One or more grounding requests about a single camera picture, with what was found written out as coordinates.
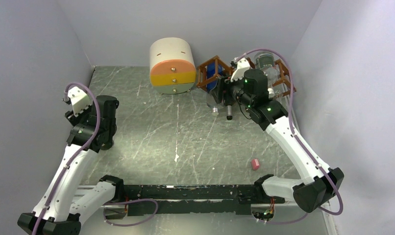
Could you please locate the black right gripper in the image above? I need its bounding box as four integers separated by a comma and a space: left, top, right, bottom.
210, 70, 253, 109

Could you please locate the blue square glass bottle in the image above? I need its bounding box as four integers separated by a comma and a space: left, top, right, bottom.
206, 62, 224, 116

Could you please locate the dark labelled wine bottle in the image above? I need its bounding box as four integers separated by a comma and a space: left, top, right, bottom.
226, 104, 233, 120

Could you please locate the dark green wine bottle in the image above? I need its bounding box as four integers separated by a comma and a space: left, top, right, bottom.
100, 139, 114, 151

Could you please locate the clear dark-labelled round bottle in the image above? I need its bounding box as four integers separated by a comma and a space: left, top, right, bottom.
254, 51, 278, 87

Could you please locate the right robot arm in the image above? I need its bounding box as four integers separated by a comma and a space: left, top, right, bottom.
209, 69, 344, 213

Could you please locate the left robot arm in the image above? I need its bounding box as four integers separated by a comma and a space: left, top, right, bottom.
17, 95, 126, 235

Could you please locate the brown wooden wine rack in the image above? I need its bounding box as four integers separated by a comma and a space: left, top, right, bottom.
196, 52, 290, 98

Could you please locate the cream orange drawer cabinet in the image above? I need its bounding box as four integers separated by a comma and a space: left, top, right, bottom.
149, 37, 197, 94

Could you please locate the pink eraser block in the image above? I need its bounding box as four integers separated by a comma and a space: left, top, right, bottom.
251, 159, 260, 171

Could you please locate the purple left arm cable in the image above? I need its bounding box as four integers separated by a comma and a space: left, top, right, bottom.
31, 82, 101, 235

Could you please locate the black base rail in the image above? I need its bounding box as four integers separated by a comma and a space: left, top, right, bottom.
111, 185, 285, 216

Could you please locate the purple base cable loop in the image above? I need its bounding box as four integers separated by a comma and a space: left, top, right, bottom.
103, 198, 159, 227

